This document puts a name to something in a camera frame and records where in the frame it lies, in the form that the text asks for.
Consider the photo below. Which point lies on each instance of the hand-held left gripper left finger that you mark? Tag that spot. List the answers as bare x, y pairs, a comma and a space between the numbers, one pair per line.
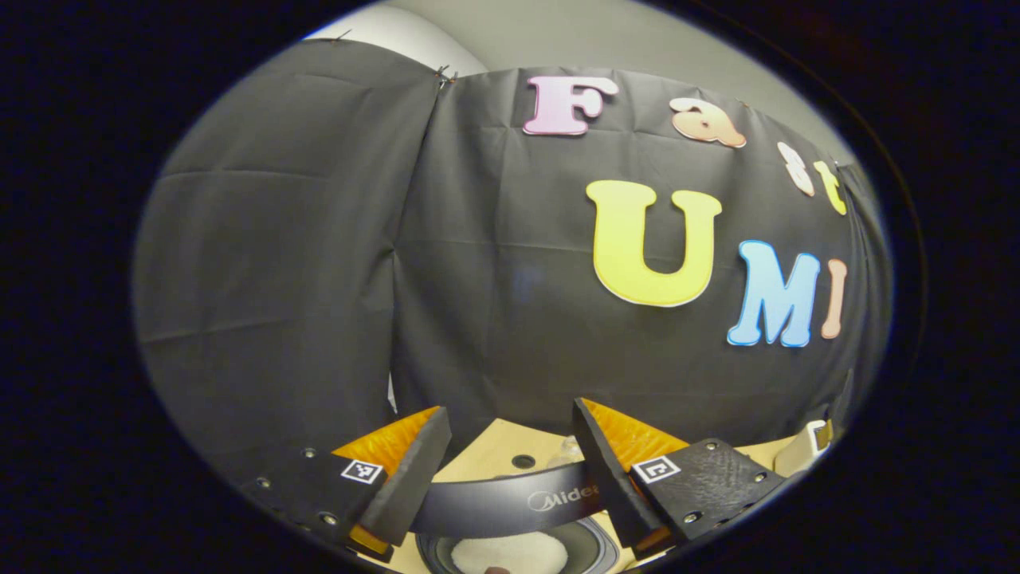
410, 478

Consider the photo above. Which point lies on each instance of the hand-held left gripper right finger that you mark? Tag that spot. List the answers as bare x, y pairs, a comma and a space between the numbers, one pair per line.
610, 478

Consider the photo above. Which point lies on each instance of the dark silver rice cooker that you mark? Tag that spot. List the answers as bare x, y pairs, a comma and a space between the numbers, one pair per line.
494, 506

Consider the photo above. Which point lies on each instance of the white rice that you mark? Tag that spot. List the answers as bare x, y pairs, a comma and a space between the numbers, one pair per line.
510, 556

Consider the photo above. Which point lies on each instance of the white toaster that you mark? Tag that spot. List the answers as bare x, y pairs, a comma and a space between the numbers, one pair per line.
801, 454

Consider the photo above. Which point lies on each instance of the brown toast slice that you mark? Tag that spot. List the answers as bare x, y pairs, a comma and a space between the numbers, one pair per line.
825, 434

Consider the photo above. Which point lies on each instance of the black backdrop cloth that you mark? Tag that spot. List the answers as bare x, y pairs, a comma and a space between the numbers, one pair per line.
319, 239

